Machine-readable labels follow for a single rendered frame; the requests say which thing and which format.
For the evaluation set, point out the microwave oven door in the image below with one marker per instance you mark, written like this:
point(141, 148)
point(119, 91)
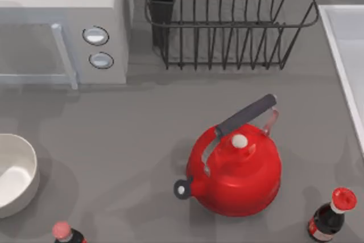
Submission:
point(28, 52)

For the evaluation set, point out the red kettle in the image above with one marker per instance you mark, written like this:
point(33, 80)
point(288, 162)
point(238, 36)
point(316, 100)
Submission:
point(236, 174)

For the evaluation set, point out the smaller microwave knob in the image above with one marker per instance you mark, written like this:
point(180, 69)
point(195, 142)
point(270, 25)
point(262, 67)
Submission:
point(101, 60)

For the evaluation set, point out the white sink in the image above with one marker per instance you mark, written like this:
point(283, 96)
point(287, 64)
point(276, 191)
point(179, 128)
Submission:
point(347, 55)

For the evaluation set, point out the dark cola bottle red cap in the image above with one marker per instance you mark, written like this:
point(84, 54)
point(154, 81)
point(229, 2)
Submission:
point(330, 217)
point(68, 233)

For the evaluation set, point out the larger microwave knob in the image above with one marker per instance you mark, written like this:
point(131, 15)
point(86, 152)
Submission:
point(95, 35)

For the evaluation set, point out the white bowl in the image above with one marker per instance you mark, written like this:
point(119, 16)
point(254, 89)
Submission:
point(14, 174)

